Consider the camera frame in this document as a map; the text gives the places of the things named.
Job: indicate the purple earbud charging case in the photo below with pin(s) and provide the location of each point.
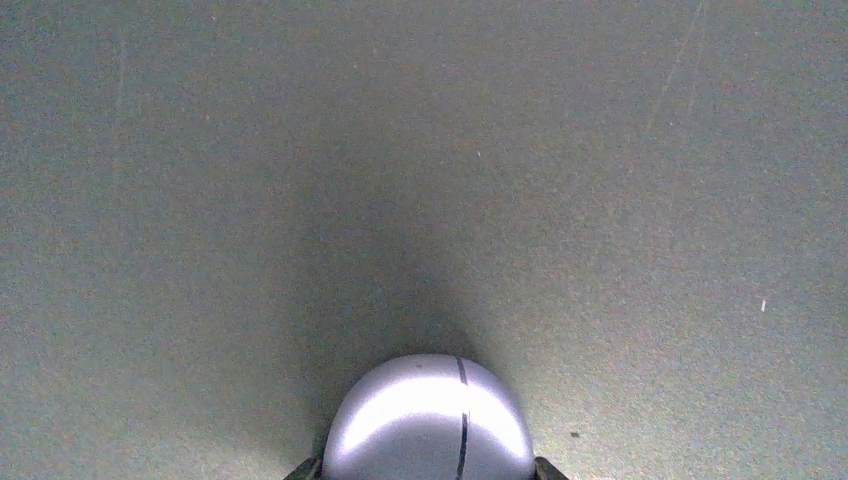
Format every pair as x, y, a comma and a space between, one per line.
429, 416

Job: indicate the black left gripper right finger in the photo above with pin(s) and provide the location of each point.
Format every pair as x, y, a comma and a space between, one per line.
545, 470

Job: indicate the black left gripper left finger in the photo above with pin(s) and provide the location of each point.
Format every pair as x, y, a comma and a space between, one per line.
309, 469

